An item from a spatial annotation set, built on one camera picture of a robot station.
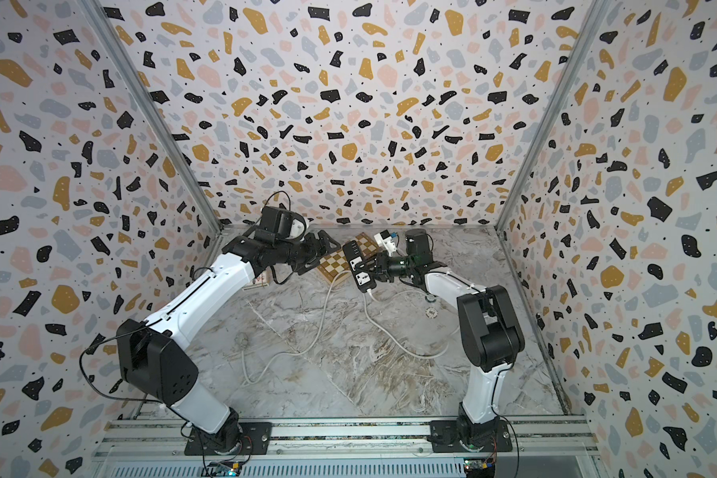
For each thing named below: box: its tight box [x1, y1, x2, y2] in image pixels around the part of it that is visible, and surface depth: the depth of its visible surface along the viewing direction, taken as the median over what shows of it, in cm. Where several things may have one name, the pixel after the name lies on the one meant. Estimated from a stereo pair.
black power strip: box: [342, 239, 377, 293], surface depth 86 cm
